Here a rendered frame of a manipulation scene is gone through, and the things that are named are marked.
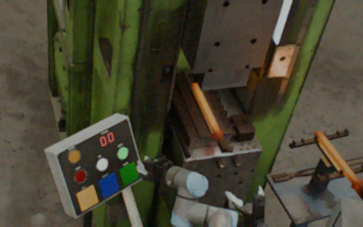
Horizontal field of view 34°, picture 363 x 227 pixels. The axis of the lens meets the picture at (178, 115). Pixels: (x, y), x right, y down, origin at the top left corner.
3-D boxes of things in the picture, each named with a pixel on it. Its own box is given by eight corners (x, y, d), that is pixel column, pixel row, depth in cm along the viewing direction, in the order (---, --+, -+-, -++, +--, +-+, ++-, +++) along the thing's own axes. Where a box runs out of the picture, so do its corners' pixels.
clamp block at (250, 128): (253, 140, 272) (257, 130, 268) (236, 143, 270) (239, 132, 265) (244, 121, 280) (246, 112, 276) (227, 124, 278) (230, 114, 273)
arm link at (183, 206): (201, 233, 200) (208, 202, 200) (168, 226, 201) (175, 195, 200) (201, 229, 208) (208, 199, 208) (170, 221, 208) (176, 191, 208)
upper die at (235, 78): (246, 86, 244) (251, 68, 237) (201, 91, 238) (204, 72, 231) (212, 24, 271) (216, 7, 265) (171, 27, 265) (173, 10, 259)
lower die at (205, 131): (229, 143, 269) (233, 131, 263) (187, 149, 263) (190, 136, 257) (200, 82, 296) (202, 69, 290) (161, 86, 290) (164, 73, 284)
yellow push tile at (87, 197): (99, 202, 229) (93, 185, 226) (83, 211, 225) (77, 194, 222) (96, 201, 230) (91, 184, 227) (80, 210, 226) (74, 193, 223)
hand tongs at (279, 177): (373, 154, 306) (374, 153, 305) (377, 161, 304) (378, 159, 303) (270, 176, 286) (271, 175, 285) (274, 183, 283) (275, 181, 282)
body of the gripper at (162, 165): (156, 152, 221) (177, 158, 212) (161, 172, 224) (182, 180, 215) (140, 161, 216) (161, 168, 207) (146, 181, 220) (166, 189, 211)
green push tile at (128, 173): (139, 177, 240) (134, 161, 237) (124, 186, 236) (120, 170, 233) (136, 176, 241) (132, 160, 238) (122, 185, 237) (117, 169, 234)
